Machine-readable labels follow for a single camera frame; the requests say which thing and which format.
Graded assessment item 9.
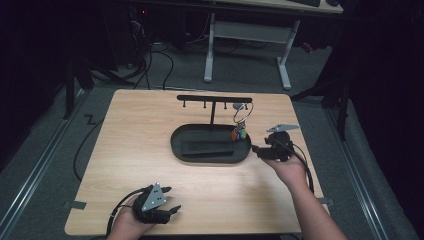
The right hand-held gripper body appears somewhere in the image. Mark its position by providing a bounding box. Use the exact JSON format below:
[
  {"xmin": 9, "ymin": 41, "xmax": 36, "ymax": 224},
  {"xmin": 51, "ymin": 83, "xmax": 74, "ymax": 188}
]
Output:
[{"xmin": 265, "ymin": 123, "xmax": 301, "ymax": 163}]

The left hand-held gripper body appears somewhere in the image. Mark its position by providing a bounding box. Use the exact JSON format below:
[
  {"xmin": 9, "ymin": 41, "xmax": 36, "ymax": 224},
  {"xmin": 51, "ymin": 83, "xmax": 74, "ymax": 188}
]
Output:
[{"xmin": 132, "ymin": 182, "xmax": 172, "ymax": 225}]

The key bunch with coloured tags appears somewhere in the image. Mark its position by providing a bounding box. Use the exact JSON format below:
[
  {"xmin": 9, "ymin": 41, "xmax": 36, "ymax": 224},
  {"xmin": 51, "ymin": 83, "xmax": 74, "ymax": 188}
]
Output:
[{"xmin": 231, "ymin": 102, "xmax": 255, "ymax": 143}]

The black key stand with tray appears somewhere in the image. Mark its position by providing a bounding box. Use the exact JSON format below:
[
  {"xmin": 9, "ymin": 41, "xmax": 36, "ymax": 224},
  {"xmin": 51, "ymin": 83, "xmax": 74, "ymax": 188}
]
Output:
[{"xmin": 170, "ymin": 94, "xmax": 253, "ymax": 165}]

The person's right hand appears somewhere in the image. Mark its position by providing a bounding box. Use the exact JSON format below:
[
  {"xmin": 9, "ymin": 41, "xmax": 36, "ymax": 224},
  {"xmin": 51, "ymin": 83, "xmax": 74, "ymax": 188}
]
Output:
[{"xmin": 261, "ymin": 153, "xmax": 309, "ymax": 193}]

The person's left hand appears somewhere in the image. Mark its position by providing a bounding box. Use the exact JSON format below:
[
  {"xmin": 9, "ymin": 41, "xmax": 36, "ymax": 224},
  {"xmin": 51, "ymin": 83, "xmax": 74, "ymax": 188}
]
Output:
[{"xmin": 106, "ymin": 194, "xmax": 158, "ymax": 240}]

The black metal stand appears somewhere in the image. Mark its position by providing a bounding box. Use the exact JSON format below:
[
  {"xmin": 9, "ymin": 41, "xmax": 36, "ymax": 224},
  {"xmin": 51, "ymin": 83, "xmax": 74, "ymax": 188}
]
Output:
[
  {"xmin": 290, "ymin": 74, "xmax": 352, "ymax": 142},
  {"xmin": 62, "ymin": 56, "xmax": 135, "ymax": 121}
]

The desk with white legs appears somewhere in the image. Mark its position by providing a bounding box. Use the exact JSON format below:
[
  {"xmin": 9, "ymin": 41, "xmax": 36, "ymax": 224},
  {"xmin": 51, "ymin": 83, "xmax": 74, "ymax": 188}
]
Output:
[{"xmin": 203, "ymin": 0, "xmax": 344, "ymax": 91}]

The black keyboard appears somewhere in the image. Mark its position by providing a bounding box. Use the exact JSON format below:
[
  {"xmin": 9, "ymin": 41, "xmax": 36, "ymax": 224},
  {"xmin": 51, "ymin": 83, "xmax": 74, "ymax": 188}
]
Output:
[{"xmin": 288, "ymin": 0, "xmax": 322, "ymax": 8}]

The dark computer case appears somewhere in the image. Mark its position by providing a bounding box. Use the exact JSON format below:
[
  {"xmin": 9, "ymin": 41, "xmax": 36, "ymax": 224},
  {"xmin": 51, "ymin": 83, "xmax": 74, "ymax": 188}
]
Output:
[{"xmin": 109, "ymin": 4, "xmax": 152, "ymax": 72}]

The right hand-held gripper cable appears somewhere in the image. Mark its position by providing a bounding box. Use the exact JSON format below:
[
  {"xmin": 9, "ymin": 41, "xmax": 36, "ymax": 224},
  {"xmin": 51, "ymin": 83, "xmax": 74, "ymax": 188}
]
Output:
[{"xmin": 276, "ymin": 138, "xmax": 316, "ymax": 195}]

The hand-held gripper cable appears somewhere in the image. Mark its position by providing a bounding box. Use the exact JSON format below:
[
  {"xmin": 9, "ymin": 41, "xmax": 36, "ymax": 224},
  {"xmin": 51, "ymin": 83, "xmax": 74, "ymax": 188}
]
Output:
[
  {"xmin": 105, "ymin": 186, "xmax": 148, "ymax": 238},
  {"xmin": 276, "ymin": 138, "xmax": 316, "ymax": 195}
]

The left hand-held gripper cable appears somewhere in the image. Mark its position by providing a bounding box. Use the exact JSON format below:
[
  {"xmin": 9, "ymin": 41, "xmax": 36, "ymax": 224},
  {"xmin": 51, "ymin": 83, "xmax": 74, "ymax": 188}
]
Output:
[{"xmin": 105, "ymin": 186, "xmax": 148, "ymax": 238}]

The metal floor rail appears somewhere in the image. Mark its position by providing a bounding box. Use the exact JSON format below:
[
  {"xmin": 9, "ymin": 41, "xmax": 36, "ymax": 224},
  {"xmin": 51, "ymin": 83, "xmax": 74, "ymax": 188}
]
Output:
[
  {"xmin": 0, "ymin": 89, "xmax": 88, "ymax": 234},
  {"xmin": 324, "ymin": 107, "xmax": 390, "ymax": 240}
]

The black floor cable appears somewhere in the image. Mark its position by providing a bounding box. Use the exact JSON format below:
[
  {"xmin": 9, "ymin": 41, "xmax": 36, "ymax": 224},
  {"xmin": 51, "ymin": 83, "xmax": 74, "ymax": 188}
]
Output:
[{"xmin": 72, "ymin": 114, "xmax": 105, "ymax": 183}]

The black looped cable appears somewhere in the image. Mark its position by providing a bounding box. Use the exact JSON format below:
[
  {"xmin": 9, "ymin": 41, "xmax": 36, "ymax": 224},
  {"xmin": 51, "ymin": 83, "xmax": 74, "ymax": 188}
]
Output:
[{"xmin": 150, "ymin": 49, "xmax": 175, "ymax": 91}]

